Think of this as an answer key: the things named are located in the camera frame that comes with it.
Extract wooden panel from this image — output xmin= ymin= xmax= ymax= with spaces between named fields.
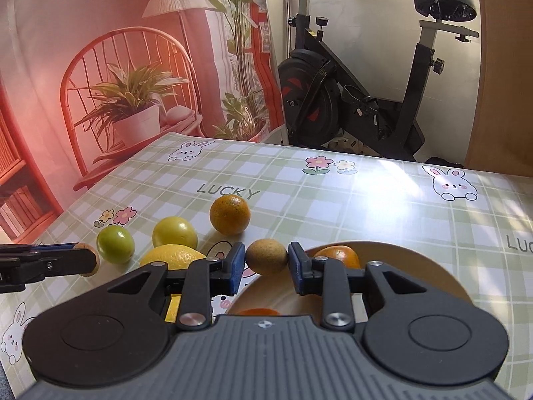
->
xmin=462 ymin=0 xmax=533 ymax=178

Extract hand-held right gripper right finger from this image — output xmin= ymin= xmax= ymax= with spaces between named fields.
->
xmin=288 ymin=242 xmax=438 ymax=330

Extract red printed backdrop cloth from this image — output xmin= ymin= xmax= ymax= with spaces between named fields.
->
xmin=0 ymin=0 xmax=288 ymax=244

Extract yellow-green plum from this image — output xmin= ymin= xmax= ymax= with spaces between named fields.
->
xmin=152 ymin=216 xmax=198 ymax=250

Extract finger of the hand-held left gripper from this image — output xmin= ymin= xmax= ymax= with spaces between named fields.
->
xmin=0 ymin=250 xmax=99 ymax=293
xmin=0 ymin=242 xmax=80 ymax=255

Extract green plum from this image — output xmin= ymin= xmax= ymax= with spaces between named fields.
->
xmin=97 ymin=225 xmax=136 ymax=264

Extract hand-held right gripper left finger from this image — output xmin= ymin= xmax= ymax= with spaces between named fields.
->
xmin=103 ymin=242 xmax=246 ymax=329

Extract cream round plate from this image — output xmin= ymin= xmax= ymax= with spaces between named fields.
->
xmin=227 ymin=240 xmax=475 ymax=321

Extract greenish orange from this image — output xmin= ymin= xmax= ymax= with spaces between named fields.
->
xmin=209 ymin=195 xmax=251 ymax=235

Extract black exercise bike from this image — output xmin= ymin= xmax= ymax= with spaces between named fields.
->
xmin=264 ymin=0 xmax=479 ymax=163

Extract green plaid tablecloth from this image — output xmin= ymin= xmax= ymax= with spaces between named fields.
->
xmin=0 ymin=131 xmax=533 ymax=388

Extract brown sandals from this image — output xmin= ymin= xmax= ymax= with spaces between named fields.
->
xmin=327 ymin=135 xmax=375 ymax=155

